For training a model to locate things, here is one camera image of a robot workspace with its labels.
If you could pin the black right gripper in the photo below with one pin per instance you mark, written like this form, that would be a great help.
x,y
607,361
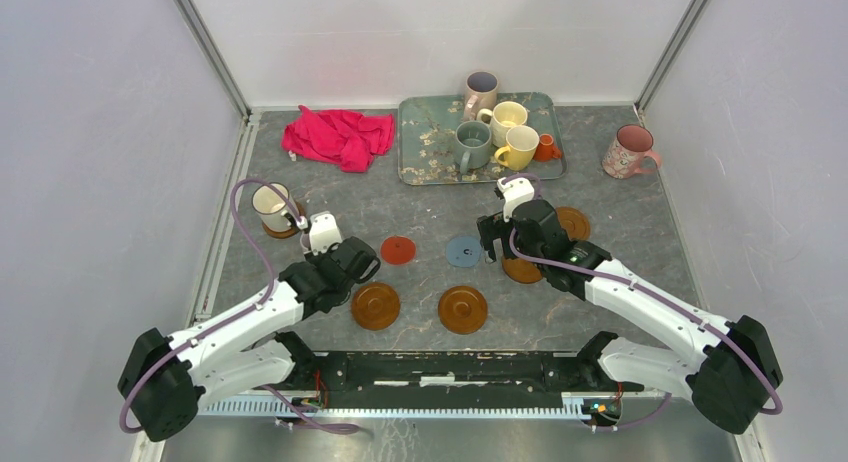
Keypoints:
x,y
492,228

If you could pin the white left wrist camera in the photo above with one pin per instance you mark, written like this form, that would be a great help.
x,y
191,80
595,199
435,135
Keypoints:
x,y
323,233

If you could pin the white toothed cable rail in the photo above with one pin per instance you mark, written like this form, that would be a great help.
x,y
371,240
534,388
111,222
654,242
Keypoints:
x,y
252,405

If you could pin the yellow ceramic mug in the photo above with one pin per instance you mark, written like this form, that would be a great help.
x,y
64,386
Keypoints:
x,y
520,146

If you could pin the cream yellow mug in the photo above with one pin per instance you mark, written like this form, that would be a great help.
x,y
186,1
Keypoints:
x,y
504,116

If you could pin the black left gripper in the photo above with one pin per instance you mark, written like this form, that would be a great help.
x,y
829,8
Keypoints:
x,y
315,259

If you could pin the crumpled red cloth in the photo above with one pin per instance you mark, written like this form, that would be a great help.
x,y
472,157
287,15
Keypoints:
x,y
348,139

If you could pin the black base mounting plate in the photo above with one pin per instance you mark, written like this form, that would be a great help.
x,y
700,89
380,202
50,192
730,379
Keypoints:
x,y
447,380

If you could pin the pink floral patterned mug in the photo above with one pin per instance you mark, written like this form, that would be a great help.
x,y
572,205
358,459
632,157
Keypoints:
x,y
630,153

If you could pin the green floral serving tray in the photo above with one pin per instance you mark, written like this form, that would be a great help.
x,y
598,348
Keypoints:
x,y
426,128

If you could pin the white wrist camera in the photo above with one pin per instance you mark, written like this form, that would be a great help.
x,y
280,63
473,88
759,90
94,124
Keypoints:
x,y
323,233
514,191

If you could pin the brown wooden coaster far left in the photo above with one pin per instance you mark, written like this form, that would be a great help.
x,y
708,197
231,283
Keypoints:
x,y
279,223

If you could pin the small orange cup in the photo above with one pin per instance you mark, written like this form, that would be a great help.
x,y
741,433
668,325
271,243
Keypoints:
x,y
547,149

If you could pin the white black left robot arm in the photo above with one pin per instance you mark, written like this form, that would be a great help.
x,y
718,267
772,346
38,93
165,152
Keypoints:
x,y
168,379

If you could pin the blue round coaster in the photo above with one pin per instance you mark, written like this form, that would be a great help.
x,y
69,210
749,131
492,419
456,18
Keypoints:
x,y
463,251

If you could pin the glossy wooden ridged coaster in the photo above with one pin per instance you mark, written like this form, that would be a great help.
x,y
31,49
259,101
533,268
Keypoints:
x,y
375,306

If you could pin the red round coaster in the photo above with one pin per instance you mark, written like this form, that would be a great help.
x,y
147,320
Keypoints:
x,y
398,250

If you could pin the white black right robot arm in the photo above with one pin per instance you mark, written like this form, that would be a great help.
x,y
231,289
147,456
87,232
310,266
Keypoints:
x,y
727,369

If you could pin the white mug black handle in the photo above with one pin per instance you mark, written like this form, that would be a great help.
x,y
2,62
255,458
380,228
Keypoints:
x,y
264,198

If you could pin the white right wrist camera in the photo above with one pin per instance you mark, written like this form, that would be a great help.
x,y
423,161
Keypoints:
x,y
514,191

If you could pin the beige pink tall mug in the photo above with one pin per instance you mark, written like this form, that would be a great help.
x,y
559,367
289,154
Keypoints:
x,y
481,92

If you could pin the grey-green ceramic mug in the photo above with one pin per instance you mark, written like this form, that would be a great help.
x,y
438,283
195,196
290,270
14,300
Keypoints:
x,y
472,146

